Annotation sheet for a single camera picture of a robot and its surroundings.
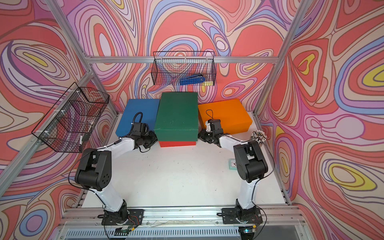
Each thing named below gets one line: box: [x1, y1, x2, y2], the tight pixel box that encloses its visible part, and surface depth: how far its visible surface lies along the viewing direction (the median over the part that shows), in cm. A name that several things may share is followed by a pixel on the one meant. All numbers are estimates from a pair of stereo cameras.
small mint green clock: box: [228, 158, 238, 171], surface depth 91 cm
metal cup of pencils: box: [251, 130, 268, 144], surface depth 85 cm
